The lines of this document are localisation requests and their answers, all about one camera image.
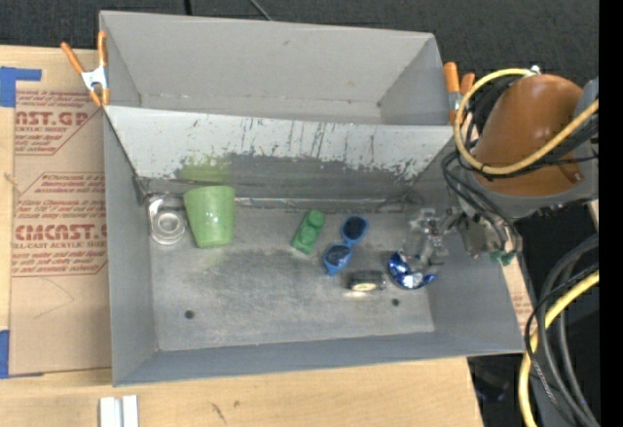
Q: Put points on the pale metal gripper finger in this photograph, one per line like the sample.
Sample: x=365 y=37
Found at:
x=436 y=248
x=428 y=224

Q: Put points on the blue crumpled packet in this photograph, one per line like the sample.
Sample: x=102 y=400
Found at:
x=400 y=269

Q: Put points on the black and white small tool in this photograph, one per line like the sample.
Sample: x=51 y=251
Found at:
x=365 y=281

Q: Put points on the blue sunglasses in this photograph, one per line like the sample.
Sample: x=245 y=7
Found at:
x=338 y=256

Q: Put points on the green toy block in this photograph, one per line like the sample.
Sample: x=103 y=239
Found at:
x=308 y=233

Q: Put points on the grey metal bin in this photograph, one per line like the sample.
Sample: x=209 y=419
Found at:
x=272 y=318

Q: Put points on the green plastic cup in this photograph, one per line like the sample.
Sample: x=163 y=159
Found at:
x=210 y=218

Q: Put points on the clear glass jar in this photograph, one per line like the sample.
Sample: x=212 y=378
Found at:
x=168 y=223

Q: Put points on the brown cardboard board red print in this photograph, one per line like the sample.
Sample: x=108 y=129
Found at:
x=58 y=308

